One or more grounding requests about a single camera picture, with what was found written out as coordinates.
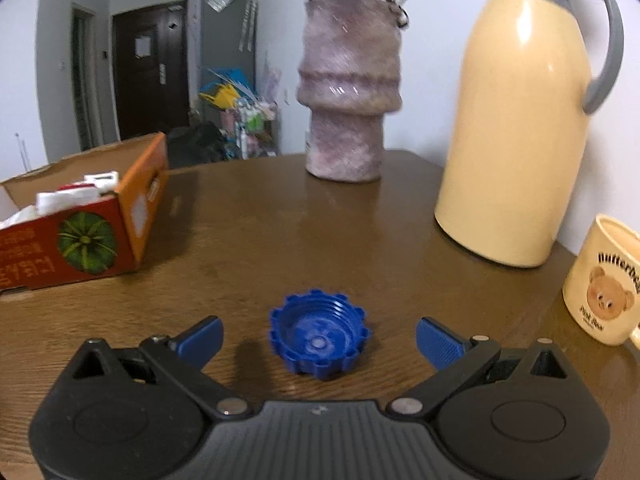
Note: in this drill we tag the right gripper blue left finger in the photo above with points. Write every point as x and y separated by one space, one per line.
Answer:
179 361

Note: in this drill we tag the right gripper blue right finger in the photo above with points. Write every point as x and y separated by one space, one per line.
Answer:
459 363

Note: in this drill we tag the blue ridged bottle cap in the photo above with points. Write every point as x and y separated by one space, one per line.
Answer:
318 334

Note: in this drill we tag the red white lint brush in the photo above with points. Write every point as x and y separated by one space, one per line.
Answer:
86 191

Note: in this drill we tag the cream bear mug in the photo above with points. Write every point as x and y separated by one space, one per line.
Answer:
601 291

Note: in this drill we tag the red cardboard pumpkin box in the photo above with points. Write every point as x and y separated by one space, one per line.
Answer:
105 238

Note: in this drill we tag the black bag on floor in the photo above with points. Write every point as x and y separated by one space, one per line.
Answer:
195 145

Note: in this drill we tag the metal trolley with bottles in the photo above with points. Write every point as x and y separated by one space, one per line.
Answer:
255 129

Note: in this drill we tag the yellow bag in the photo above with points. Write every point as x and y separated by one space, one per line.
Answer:
223 97

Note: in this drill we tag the pink textured vase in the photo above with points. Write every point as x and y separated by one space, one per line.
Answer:
349 78

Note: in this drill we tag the dark brown entrance door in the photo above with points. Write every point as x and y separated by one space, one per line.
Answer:
150 69

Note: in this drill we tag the cream thermos jug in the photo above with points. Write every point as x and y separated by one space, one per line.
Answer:
533 73

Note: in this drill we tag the grey refrigerator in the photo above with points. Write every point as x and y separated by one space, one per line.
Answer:
226 26

